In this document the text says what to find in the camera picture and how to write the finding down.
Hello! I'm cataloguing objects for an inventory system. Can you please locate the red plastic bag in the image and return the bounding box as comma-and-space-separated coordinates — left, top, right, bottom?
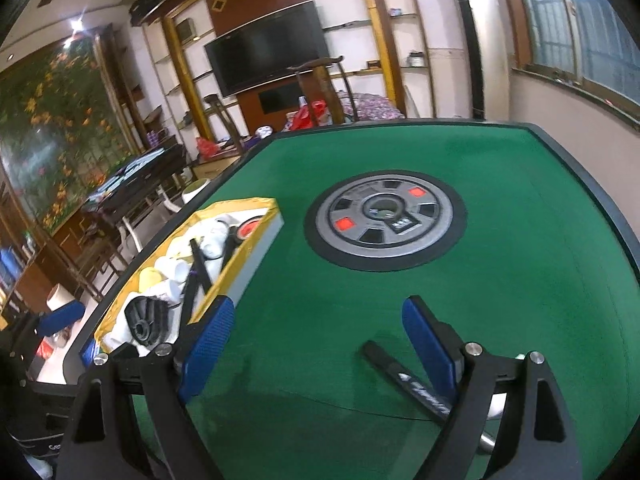
288, 100, 331, 131

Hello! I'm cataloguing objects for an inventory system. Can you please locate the black marker pen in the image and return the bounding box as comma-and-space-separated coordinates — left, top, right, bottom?
190, 238, 213, 292

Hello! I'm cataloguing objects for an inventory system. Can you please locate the black television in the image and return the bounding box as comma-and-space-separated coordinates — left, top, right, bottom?
205, 1, 329, 96

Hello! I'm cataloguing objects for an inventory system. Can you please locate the small white bottle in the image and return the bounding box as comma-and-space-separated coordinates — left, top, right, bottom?
200, 221, 229, 260

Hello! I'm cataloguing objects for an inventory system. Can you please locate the black side table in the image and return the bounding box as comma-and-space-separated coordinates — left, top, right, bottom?
81, 143, 186, 252

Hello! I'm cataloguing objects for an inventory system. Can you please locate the white standing air conditioner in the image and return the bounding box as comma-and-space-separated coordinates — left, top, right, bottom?
454, 0, 510, 122

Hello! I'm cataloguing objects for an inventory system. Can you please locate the white bottle with label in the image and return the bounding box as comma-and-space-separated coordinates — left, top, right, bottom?
143, 280, 181, 304

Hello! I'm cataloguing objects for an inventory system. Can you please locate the black plastic fan part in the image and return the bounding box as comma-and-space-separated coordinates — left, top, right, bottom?
125, 296, 169, 349

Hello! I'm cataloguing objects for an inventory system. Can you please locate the yellow rimmed white tray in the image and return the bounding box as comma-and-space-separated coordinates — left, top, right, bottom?
93, 197, 284, 358

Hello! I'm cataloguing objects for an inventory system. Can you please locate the wooden chair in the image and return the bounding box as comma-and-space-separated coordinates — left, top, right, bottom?
288, 55, 360, 127

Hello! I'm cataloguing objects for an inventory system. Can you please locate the flower wall mural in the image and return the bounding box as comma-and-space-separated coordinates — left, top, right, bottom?
1, 38, 132, 232

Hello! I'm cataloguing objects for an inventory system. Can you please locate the window with metal grille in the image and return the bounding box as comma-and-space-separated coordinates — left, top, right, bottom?
506, 0, 639, 128

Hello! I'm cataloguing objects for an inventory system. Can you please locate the white charger adapter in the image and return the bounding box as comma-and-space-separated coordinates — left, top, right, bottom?
478, 374, 515, 455

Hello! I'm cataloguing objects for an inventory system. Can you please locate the yellow cylinder cap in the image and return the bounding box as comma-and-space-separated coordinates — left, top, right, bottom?
138, 266, 164, 294

